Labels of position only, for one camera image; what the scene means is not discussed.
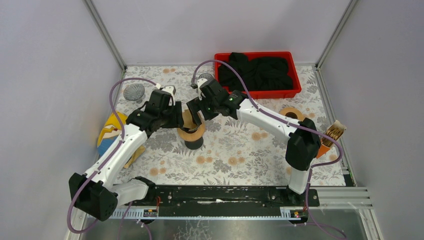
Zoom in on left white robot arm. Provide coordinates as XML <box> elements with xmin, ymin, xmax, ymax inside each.
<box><xmin>68</xmin><ymin>85</ymin><xmax>184</xmax><ymax>222</ymax></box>

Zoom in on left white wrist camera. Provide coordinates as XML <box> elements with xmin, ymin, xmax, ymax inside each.
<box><xmin>155</xmin><ymin>83</ymin><xmax>176</xmax><ymax>106</ymax></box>

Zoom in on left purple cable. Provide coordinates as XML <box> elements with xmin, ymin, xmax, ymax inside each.
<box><xmin>66</xmin><ymin>77</ymin><xmax>162</xmax><ymax>240</ymax></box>

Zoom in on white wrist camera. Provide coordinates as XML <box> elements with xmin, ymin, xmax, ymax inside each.
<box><xmin>190</xmin><ymin>78</ymin><xmax>209</xmax><ymax>100</ymax></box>
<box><xmin>155</xmin><ymin>83</ymin><xmax>176</xmax><ymax>106</ymax></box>

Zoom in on floral table mat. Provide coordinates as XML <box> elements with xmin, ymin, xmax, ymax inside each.
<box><xmin>115</xmin><ymin>65</ymin><xmax>346</xmax><ymax>186</ymax></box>

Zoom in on red plastic bin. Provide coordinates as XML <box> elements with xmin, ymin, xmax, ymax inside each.
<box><xmin>214</xmin><ymin>51</ymin><xmax>302</xmax><ymax>100</ymax></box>

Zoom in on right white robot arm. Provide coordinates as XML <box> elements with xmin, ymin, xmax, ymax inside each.
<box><xmin>187</xmin><ymin>78</ymin><xmax>321</xmax><ymax>206</ymax></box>

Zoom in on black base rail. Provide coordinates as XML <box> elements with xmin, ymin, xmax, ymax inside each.
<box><xmin>132</xmin><ymin>185</ymin><xmax>320</xmax><ymax>218</ymax></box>

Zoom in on yellow blue cartoon book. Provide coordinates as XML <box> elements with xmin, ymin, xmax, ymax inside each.
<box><xmin>97</xmin><ymin>112</ymin><xmax>146</xmax><ymax>169</ymax></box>

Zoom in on dark glass carafe red rim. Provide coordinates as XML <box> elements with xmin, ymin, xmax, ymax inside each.
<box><xmin>184</xmin><ymin>137</ymin><xmax>204</xmax><ymax>150</ymax></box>

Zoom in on black cloth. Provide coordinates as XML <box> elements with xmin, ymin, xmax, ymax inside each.
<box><xmin>215</xmin><ymin>51</ymin><xmax>295</xmax><ymax>92</ymax></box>

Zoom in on brown paper coffee filter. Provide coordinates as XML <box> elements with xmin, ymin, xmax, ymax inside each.
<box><xmin>182</xmin><ymin>109</ymin><xmax>198</xmax><ymax>132</ymax></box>

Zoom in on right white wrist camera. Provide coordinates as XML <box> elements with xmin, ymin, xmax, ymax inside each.
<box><xmin>190</xmin><ymin>78</ymin><xmax>209</xmax><ymax>100</ymax></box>

